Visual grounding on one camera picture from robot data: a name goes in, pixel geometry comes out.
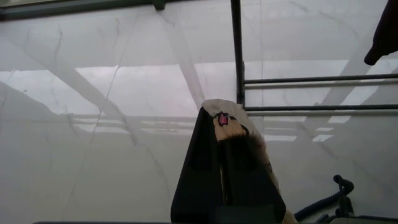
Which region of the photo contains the cream printed garment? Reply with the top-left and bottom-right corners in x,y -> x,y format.
201,98 -> 299,224

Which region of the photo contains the black garment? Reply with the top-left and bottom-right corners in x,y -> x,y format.
363,0 -> 398,66

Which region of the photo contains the window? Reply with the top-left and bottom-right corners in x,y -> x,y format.
0,0 -> 231,21

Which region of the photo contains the black cable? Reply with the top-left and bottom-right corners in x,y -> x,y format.
294,191 -> 343,222

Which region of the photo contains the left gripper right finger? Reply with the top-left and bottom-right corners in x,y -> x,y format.
217,136 -> 287,222

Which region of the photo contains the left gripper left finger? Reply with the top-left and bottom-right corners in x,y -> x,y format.
170,107 -> 224,222

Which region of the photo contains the black clothes rack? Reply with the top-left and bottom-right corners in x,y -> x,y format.
229,0 -> 398,113

